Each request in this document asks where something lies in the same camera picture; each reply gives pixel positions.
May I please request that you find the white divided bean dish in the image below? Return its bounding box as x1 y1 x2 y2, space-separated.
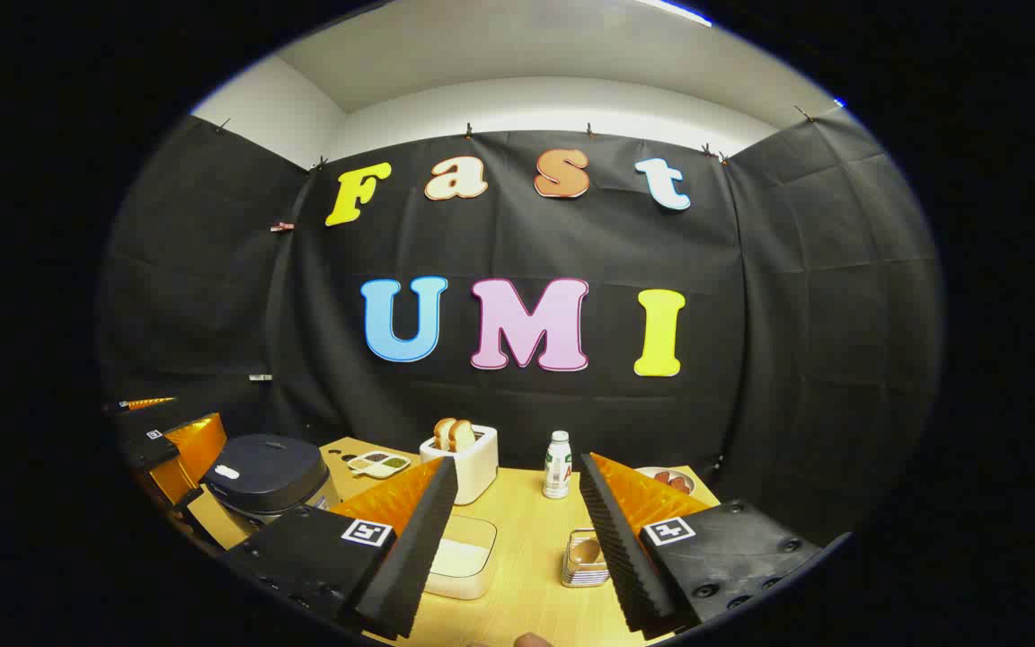
347 449 412 479

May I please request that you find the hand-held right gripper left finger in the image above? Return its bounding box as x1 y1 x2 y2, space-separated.
221 456 460 641

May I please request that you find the black rice cooker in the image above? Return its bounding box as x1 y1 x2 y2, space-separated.
201 434 341 540

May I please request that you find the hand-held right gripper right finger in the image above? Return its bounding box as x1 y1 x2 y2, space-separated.
579 452 828 641

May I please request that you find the white toaster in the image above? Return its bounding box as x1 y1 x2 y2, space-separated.
419 424 500 506

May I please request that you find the white plate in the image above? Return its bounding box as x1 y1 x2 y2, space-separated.
634 466 696 497

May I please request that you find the white drink bottle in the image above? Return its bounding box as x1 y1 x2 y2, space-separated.
543 430 573 500

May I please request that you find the metal wire chopstick holder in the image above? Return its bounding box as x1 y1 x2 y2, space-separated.
561 528 613 589

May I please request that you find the clear container of rice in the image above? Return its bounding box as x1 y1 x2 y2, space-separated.
423 514 499 601

